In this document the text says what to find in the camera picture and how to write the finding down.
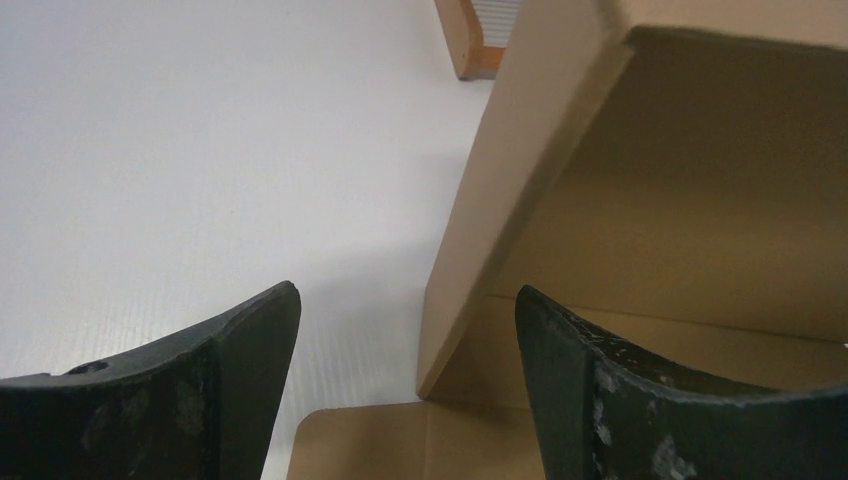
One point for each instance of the orange wooden shelf rack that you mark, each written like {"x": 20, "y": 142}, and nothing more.
{"x": 476, "y": 33}

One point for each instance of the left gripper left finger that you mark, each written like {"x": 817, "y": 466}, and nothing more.
{"x": 200, "y": 403}

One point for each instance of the brown cardboard box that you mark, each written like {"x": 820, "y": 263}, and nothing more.
{"x": 674, "y": 172}

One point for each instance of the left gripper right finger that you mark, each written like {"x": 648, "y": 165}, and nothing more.
{"x": 605, "y": 408}

